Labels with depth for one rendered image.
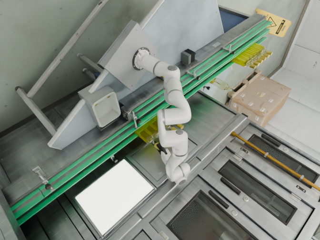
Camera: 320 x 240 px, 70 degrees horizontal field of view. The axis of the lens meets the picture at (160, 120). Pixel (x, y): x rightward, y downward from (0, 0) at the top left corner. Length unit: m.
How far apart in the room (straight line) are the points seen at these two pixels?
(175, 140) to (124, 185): 0.59
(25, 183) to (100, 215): 0.47
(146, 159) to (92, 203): 0.45
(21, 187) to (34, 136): 0.61
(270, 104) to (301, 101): 1.68
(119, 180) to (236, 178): 0.79
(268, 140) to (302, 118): 4.72
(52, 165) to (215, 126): 1.21
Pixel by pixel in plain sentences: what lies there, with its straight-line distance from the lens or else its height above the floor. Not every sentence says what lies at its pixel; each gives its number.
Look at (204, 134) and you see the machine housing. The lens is 1.83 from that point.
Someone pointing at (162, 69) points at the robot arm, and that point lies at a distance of 1.38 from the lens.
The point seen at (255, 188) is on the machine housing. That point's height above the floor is 1.76.
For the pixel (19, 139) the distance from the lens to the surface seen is 2.16.
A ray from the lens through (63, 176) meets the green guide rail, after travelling 1.55.
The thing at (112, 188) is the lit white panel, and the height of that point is 1.11.
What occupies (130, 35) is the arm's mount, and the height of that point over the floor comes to 0.81.
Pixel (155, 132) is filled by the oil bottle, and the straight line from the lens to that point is 1.60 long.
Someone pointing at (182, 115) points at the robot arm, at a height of 1.34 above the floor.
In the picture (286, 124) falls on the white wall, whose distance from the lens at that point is 6.32.
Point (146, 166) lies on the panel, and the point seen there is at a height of 1.15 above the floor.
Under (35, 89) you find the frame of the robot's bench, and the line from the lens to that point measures 2.00.
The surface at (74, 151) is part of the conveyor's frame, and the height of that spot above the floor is 0.83.
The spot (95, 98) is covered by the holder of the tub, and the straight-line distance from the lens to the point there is 1.46.
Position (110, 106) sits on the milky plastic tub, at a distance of 1.62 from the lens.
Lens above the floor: 1.85
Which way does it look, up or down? 30 degrees down
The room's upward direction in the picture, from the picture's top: 127 degrees clockwise
